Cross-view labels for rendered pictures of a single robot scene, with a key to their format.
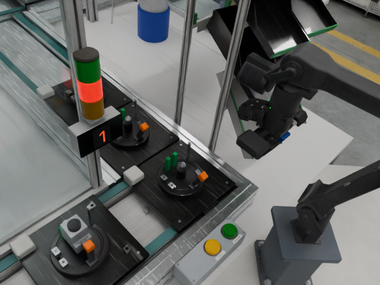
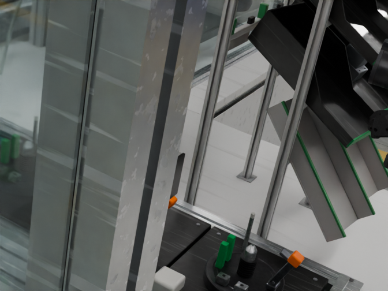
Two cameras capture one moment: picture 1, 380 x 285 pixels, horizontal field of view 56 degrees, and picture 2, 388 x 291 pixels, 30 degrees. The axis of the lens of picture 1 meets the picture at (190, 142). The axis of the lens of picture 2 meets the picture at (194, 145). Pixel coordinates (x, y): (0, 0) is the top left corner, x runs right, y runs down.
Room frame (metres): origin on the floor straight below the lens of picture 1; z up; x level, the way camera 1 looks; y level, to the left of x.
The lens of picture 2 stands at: (-0.30, 0.39, 1.74)
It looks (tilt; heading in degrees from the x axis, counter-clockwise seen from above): 28 degrees down; 345
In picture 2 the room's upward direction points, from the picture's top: 12 degrees clockwise
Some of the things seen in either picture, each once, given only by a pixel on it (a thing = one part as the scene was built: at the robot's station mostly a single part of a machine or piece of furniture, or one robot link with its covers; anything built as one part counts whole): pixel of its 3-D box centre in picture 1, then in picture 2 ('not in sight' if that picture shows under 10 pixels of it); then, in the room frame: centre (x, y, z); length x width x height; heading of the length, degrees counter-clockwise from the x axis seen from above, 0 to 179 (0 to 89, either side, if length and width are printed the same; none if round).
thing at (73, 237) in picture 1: (73, 228); not in sight; (0.39, 0.23, 1.06); 0.08 x 0.04 x 0.07; 52
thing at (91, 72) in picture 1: (87, 66); not in sight; (0.57, 0.23, 1.38); 0.05 x 0.05 x 0.05
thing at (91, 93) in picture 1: (90, 86); not in sight; (0.57, 0.23, 1.33); 0.05 x 0.05 x 0.05
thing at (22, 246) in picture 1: (23, 247); not in sight; (0.37, 0.36, 0.97); 0.05 x 0.05 x 0.04; 52
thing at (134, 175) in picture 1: (181, 171); (247, 262); (0.65, 0.01, 1.01); 0.24 x 0.24 x 0.13; 52
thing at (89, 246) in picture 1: (88, 249); not in sight; (0.36, 0.19, 1.04); 0.04 x 0.02 x 0.08; 52
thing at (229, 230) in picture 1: (229, 231); not in sight; (0.50, -0.14, 0.96); 0.04 x 0.04 x 0.02
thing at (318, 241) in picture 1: (309, 224); not in sight; (0.48, -0.32, 1.09); 0.07 x 0.07 x 0.06; 7
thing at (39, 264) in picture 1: (81, 251); not in sight; (0.38, 0.23, 0.96); 0.24 x 0.24 x 0.02; 52
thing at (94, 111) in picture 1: (92, 104); not in sight; (0.57, 0.23, 1.28); 0.05 x 0.05 x 0.05
